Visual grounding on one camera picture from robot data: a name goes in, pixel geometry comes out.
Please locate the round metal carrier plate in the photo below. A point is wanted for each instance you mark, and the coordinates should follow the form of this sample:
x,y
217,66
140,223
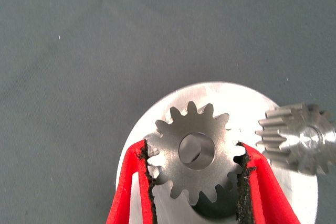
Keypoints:
x,y
288,195

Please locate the dark grey table cloth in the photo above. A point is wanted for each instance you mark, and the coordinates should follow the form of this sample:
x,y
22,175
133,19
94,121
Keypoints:
x,y
78,51

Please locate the small steel planetary gear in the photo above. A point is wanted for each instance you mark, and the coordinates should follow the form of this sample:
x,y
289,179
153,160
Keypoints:
x,y
296,140
168,153

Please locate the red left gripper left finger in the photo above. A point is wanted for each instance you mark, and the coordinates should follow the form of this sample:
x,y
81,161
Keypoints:
x,y
123,182

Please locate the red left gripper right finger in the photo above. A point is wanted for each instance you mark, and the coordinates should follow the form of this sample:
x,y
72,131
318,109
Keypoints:
x,y
267,187

